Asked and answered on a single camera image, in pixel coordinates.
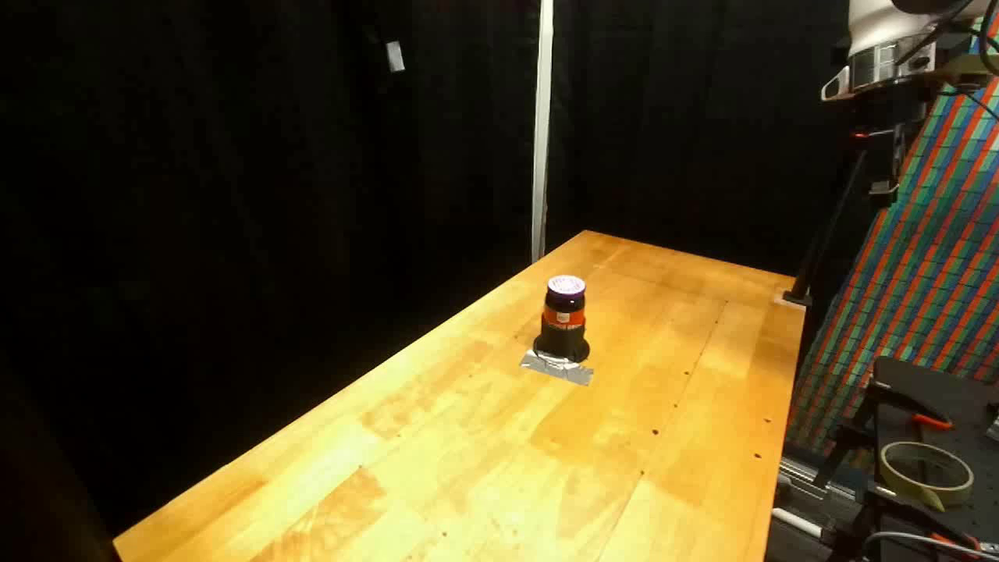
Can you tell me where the white vertical pole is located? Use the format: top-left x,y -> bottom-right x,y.
526,0 -> 560,265

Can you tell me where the black curtain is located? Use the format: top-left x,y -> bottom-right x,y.
0,0 -> 868,535

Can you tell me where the orange-handled clamp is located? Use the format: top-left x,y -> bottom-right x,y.
906,410 -> 955,438

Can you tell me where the black tripod pole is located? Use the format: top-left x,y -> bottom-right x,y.
779,139 -> 873,311

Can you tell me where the grey tape patch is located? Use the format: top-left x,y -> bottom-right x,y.
517,349 -> 596,388

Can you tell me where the roll of masking tape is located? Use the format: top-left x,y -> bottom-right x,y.
876,438 -> 979,514

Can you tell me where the black equipment box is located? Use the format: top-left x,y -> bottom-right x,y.
830,352 -> 999,562

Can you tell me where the striped colourful cloth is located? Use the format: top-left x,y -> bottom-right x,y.
791,76 -> 999,464

